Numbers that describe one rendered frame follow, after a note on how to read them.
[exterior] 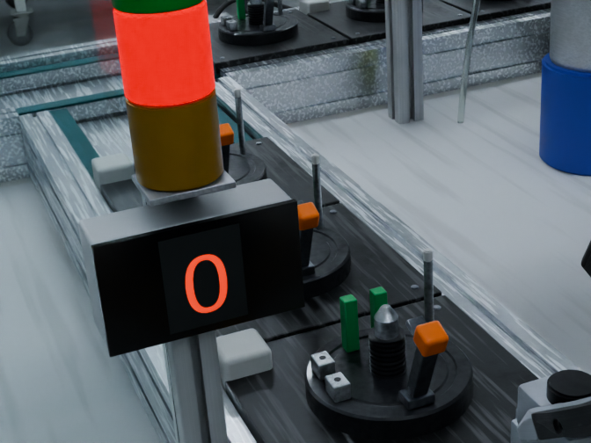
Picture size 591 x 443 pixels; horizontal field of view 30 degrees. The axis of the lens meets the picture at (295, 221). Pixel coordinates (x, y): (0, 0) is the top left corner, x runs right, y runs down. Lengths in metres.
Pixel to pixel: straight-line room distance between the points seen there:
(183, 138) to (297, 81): 1.23
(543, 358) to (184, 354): 0.40
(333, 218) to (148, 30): 0.69
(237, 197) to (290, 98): 1.19
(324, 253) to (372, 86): 0.80
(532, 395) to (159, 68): 0.29
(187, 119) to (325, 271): 0.51
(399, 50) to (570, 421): 1.24
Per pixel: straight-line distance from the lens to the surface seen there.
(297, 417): 0.92
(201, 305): 0.64
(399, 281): 1.10
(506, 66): 2.02
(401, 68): 1.78
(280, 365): 0.98
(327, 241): 1.15
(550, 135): 1.62
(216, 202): 0.64
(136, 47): 0.59
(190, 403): 0.73
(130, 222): 0.63
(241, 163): 1.35
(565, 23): 1.57
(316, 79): 1.84
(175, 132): 0.60
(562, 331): 1.24
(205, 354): 0.71
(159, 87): 0.59
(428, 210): 1.51
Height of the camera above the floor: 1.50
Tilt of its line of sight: 26 degrees down
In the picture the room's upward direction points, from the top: 4 degrees counter-clockwise
